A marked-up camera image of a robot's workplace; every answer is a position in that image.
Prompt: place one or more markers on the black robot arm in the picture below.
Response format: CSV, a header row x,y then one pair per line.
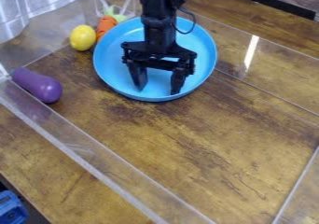
x,y
159,14

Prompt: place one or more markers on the purple toy eggplant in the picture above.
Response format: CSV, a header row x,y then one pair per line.
x,y
45,88

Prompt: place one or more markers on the blue object at corner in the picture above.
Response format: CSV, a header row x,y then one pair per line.
x,y
13,213

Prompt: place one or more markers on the clear acrylic barrier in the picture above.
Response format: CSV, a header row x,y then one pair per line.
x,y
226,156

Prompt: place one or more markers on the orange toy carrot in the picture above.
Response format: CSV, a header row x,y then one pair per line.
x,y
107,22

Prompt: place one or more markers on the yellow toy lemon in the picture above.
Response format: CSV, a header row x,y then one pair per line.
x,y
83,37

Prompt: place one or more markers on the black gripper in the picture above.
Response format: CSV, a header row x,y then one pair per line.
x,y
158,52

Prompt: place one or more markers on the black bar on table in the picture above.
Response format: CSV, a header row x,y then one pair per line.
x,y
292,9

